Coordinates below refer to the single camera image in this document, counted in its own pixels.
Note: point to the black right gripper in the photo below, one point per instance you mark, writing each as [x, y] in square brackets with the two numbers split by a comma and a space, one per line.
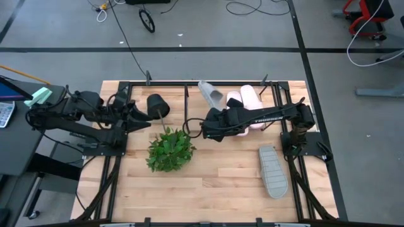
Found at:
[217, 127]

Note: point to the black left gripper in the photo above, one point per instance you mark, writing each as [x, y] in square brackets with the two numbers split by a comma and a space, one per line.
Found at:
[121, 101]

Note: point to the pink foam slide sandal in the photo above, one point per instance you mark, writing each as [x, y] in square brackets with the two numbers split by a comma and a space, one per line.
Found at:
[251, 94]
[233, 95]

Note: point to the grey foam slide sandal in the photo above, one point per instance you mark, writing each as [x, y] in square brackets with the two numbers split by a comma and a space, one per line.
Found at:
[273, 173]
[208, 91]

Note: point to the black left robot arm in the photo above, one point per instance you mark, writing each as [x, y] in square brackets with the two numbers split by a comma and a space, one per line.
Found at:
[72, 108]

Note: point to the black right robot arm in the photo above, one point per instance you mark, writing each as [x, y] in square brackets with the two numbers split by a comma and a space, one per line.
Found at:
[271, 117]

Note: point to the black plastic plant pot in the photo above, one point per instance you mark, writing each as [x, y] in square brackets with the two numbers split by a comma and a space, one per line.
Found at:
[156, 104]

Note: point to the green artificial leafy plant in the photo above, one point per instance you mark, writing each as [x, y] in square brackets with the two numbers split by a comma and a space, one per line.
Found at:
[170, 151]

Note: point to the black thin wheel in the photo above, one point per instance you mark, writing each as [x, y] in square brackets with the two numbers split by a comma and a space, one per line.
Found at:
[153, 30]

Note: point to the mint green stapler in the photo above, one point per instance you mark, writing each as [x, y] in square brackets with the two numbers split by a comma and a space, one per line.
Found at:
[38, 97]

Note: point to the white flat bar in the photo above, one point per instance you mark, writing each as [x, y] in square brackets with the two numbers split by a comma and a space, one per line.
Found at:
[116, 225]
[292, 225]

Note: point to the yellow plug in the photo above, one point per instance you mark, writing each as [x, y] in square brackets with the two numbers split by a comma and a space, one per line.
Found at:
[103, 5]

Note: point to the black office desk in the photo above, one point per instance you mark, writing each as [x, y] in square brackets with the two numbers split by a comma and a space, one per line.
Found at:
[19, 148]

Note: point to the laptop with blue screen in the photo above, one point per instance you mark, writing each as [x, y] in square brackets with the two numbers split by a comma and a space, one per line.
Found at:
[9, 91]

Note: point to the white calculator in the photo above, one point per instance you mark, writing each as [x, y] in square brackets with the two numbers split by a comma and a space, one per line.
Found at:
[6, 113]

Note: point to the grey desk foot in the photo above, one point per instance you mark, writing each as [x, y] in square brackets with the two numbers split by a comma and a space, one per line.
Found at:
[394, 55]

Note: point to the red and black cart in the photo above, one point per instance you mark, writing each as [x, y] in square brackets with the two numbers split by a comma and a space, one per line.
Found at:
[378, 8]

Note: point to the black frame clamp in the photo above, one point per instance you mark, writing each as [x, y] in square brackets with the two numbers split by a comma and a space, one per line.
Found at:
[259, 221]
[264, 80]
[147, 221]
[148, 79]

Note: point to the black aluminium table frame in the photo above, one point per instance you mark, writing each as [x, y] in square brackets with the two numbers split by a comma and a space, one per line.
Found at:
[158, 84]

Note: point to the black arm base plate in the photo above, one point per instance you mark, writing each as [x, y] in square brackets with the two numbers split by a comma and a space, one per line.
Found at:
[315, 142]
[94, 151]

